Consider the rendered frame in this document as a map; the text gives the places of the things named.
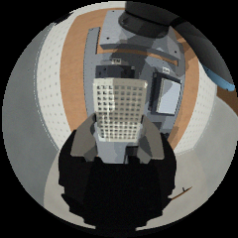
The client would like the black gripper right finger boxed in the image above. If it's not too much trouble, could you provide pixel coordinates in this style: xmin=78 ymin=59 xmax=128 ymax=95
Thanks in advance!
xmin=137 ymin=115 xmax=177 ymax=191

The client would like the white label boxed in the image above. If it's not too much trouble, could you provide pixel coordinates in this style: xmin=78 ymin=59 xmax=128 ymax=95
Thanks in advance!
xmin=112 ymin=59 xmax=121 ymax=64
xmin=163 ymin=67 xmax=170 ymax=73

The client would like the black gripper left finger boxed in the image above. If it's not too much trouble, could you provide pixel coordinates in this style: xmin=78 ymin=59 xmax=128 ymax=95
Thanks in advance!
xmin=59 ymin=113 xmax=98 ymax=187

